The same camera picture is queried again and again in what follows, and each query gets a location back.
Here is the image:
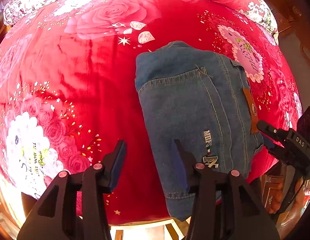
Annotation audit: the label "blue denim jeans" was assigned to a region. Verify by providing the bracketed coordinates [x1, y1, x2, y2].
[135, 41, 263, 220]

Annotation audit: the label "red floral bed blanket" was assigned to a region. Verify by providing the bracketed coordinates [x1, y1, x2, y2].
[0, 0, 302, 225]

